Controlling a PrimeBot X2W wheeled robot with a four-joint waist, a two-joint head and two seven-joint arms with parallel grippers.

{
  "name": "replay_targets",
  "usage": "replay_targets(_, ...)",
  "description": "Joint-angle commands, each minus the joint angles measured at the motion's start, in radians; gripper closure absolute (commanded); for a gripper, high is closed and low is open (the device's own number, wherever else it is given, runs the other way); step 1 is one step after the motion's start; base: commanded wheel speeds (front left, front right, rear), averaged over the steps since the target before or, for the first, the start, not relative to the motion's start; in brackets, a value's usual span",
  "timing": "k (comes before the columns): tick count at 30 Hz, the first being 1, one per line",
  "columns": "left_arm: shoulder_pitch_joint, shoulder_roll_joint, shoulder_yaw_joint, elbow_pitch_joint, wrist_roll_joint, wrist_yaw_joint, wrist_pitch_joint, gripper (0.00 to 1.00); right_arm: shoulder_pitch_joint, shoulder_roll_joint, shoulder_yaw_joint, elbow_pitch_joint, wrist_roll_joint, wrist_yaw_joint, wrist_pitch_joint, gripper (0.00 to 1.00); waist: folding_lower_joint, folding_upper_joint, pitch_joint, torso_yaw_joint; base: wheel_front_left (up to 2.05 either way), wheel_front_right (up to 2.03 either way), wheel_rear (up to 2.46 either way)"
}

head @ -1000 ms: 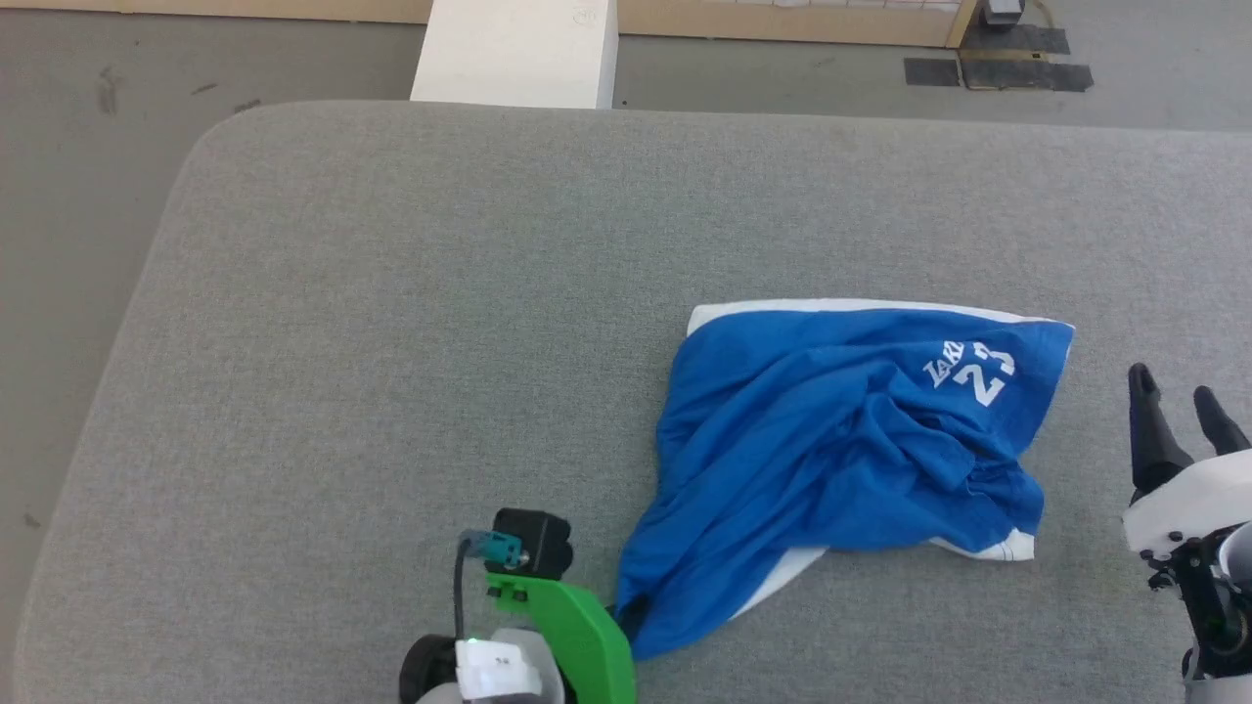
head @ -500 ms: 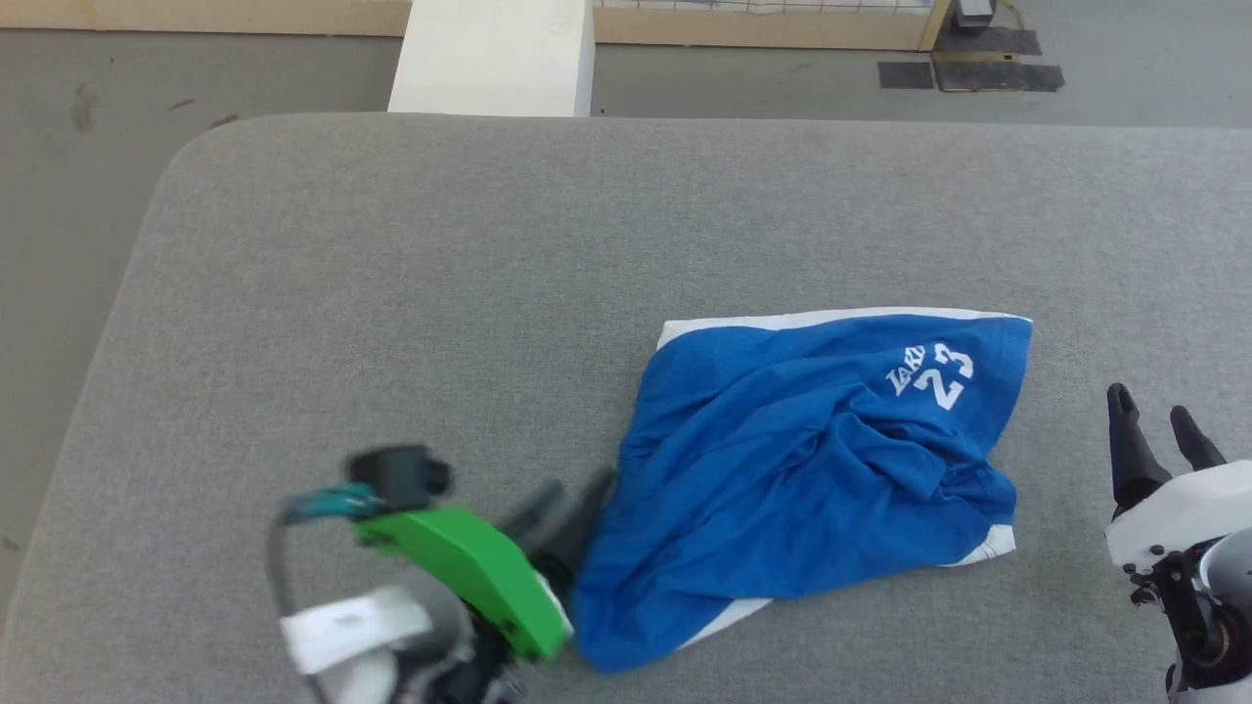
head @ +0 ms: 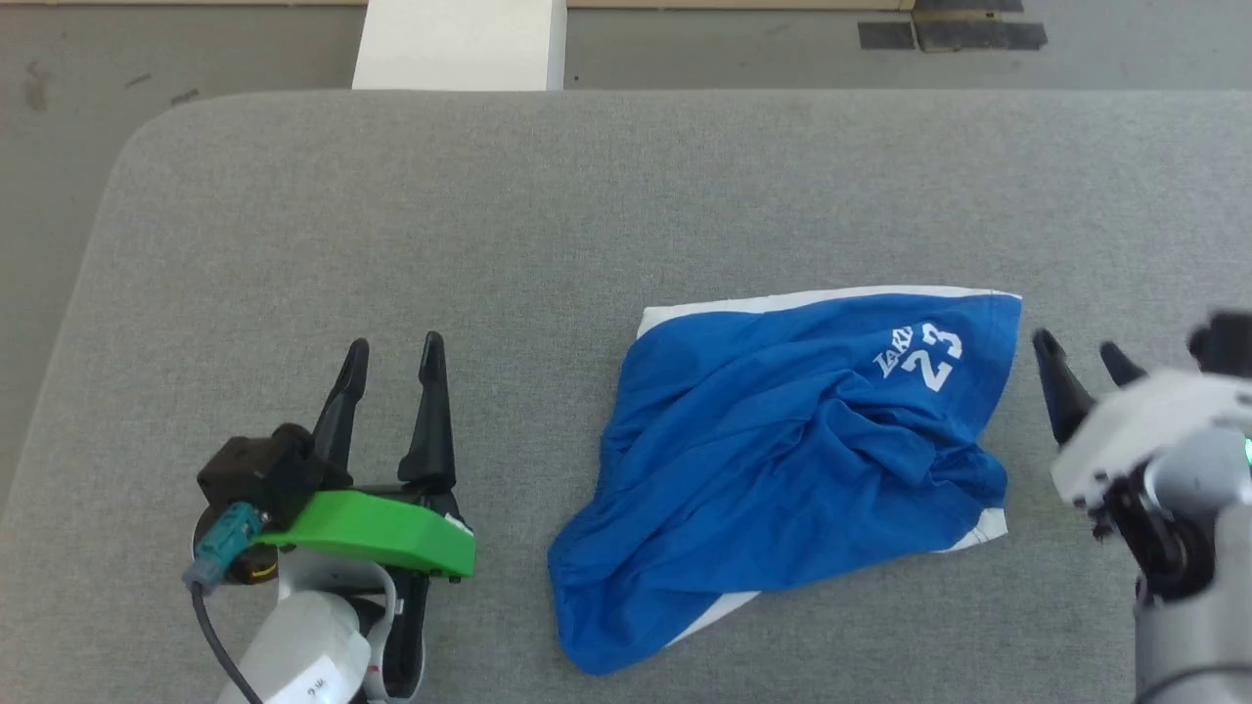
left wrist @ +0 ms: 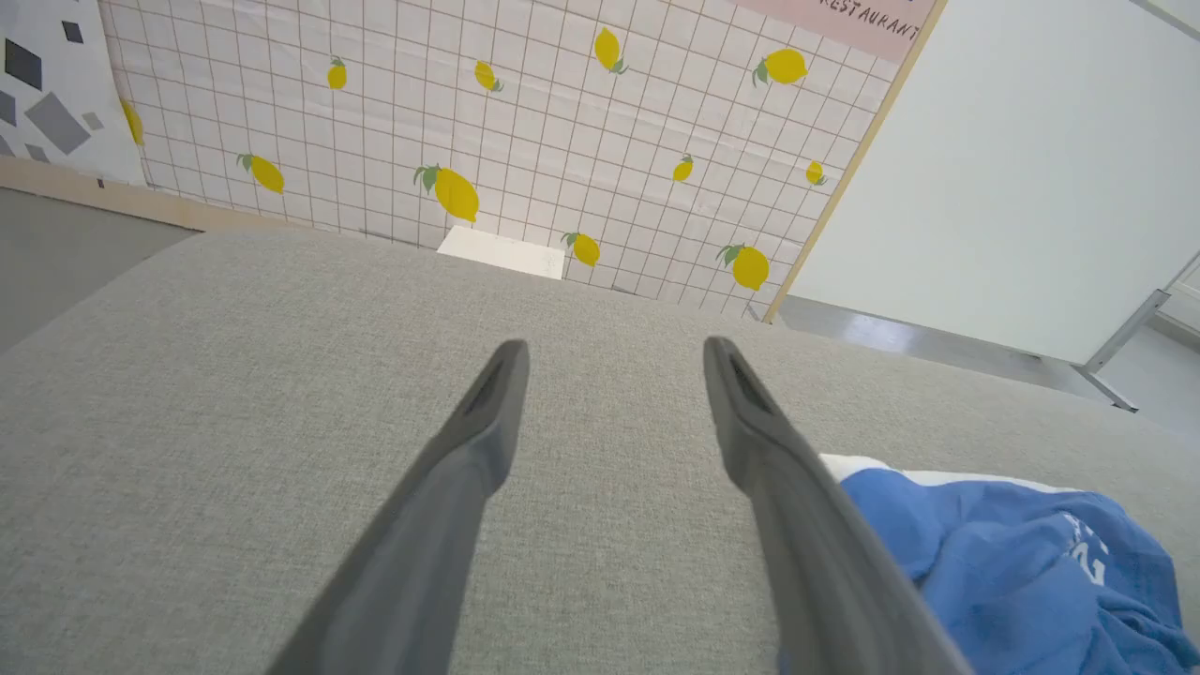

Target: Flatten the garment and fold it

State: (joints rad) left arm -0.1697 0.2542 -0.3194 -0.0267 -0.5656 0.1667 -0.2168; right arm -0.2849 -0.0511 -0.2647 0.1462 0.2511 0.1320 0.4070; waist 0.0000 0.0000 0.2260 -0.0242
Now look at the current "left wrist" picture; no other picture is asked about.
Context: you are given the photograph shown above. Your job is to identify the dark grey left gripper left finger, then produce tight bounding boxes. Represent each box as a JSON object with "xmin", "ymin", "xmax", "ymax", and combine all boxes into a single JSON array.
[{"xmin": 267, "ymin": 339, "xmax": 532, "ymax": 675}]

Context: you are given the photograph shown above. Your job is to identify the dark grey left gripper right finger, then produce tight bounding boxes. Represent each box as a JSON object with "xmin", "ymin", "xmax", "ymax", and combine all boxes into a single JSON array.
[{"xmin": 703, "ymin": 337, "xmax": 974, "ymax": 675}]

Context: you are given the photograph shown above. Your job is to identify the blue and white shorts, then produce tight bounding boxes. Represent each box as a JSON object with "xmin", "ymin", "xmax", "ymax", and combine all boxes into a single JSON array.
[{"xmin": 778, "ymin": 454, "xmax": 1200, "ymax": 675}]

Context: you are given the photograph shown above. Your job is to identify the small white box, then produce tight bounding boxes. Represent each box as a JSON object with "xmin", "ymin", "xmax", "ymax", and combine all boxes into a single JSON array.
[{"xmin": 437, "ymin": 225, "xmax": 567, "ymax": 281}]

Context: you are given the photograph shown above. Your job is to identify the plain white partition board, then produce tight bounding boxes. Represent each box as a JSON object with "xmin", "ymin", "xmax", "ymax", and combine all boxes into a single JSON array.
[{"xmin": 776, "ymin": 0, "xmax": 1200, "ymax": 413}]

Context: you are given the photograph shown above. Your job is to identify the lemon print grid panel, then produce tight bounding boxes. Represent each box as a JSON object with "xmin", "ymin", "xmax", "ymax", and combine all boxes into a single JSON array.
[{"xmin": 97, "ymin": 0, "xmax": 948, "ymax": 324}]

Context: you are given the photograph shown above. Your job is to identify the grey terrazzo pattern panel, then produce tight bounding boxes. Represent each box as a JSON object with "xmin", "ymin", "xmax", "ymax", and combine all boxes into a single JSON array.
[{"xmin": 0, "ymin": 0, "xmax": 148, "ymax": 187}]

